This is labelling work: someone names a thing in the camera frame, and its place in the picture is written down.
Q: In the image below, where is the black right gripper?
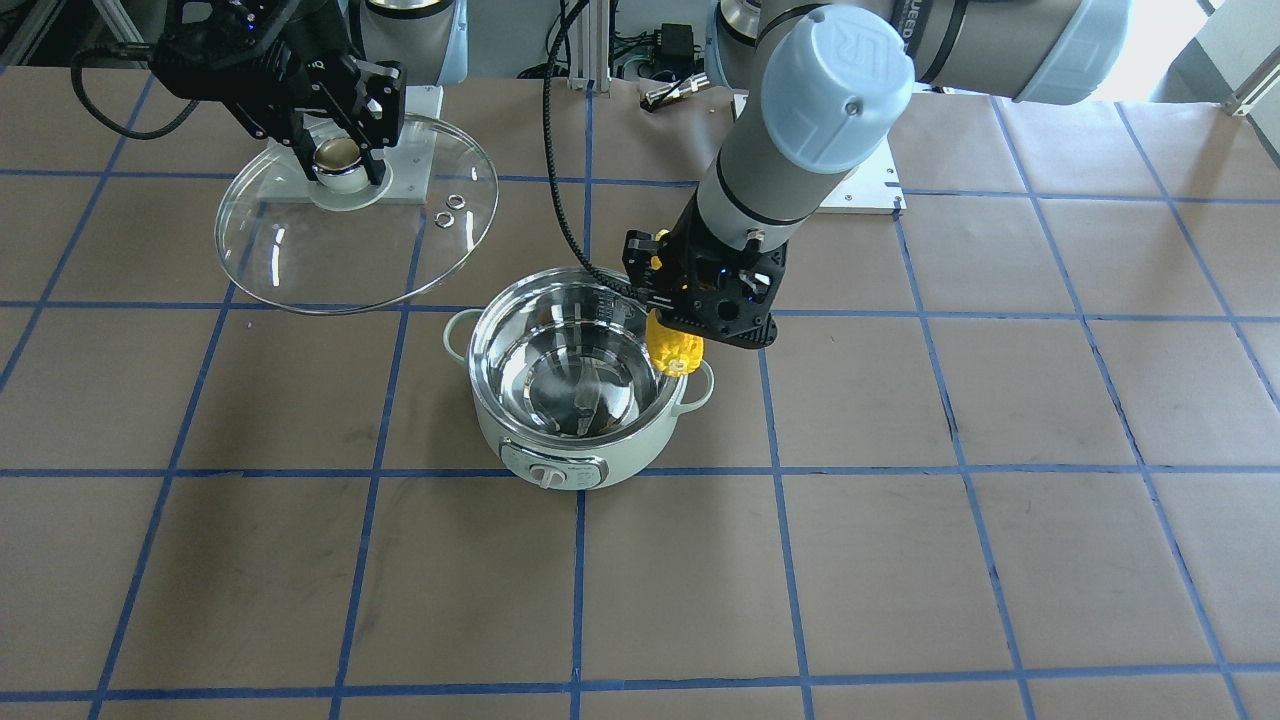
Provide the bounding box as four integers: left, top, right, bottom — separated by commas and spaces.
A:
150, 28, 404, 186

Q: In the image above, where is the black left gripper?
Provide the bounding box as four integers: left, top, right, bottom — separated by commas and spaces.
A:
622, 218, 788, 350

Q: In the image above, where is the yellow corn cob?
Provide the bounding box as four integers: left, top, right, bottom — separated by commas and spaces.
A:
644, 309, 704, 378

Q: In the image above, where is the glass pot lid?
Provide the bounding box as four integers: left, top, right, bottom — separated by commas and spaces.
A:
214, 120, 499, 315

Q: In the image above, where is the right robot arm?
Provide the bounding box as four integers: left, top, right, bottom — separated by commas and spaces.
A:
69, 1, 468, 186

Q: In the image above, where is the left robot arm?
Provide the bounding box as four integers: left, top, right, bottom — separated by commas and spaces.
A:
623, 1, 1132, 348

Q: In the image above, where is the pale green electric pot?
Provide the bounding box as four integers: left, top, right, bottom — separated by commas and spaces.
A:
442, 266, 707, 491

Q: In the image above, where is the metal washer pair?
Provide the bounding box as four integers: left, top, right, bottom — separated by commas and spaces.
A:
433, 193, 466, 229

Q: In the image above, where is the black power adapter rear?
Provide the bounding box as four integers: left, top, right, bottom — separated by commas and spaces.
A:
654, 23, 698, 65

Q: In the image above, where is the black braided cable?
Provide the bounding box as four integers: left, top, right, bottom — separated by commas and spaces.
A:
543, 0, 641, 296

